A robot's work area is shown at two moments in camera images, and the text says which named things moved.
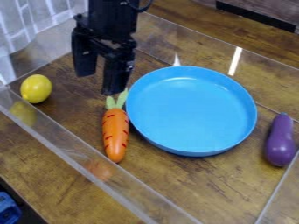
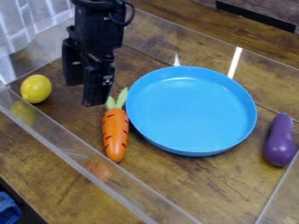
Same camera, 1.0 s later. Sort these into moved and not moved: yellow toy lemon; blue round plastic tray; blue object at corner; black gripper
Moved: black gripper
Not moved: blue round plastic tray; yellow toy lemon; blue object at corner
